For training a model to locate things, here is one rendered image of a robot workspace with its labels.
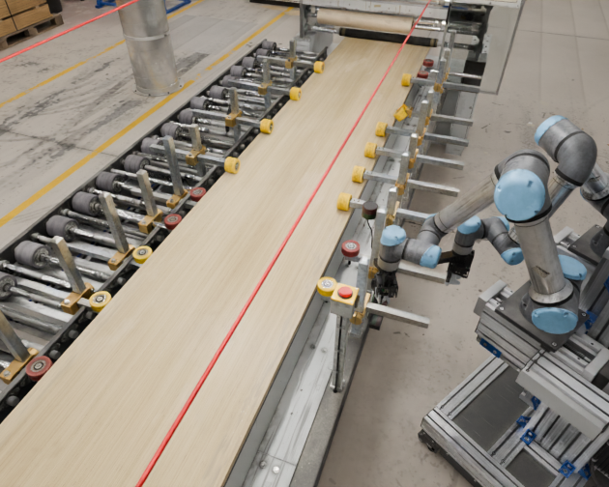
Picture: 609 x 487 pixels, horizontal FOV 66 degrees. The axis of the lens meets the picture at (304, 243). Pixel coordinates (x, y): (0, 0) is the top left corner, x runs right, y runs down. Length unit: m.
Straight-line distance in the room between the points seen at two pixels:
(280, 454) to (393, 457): 0.85
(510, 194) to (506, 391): 1.47
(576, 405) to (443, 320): 1.44
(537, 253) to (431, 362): 1.54
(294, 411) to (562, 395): 0.91
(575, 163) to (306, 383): 1.23
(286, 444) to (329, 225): 0.95
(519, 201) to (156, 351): 1.25
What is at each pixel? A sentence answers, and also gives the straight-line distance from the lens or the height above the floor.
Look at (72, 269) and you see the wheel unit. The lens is 2.02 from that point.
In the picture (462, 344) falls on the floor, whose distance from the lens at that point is 2.95.
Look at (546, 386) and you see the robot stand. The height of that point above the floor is 0.95.
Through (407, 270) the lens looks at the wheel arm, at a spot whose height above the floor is 0.86.
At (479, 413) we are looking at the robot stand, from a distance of 2.48.
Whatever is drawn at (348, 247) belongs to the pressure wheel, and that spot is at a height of 0.90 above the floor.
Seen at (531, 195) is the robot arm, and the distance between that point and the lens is 1.28.
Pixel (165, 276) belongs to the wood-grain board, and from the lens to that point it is 1.99.
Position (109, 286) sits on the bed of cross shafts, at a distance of 2.16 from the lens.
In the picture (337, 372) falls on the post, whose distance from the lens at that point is 1.72.
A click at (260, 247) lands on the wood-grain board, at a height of 0.90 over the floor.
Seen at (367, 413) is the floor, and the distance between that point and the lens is 2.60.
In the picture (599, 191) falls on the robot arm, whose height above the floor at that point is 1.26.
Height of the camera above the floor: 2.28
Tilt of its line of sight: 42 degrees down
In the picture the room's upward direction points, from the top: straight up
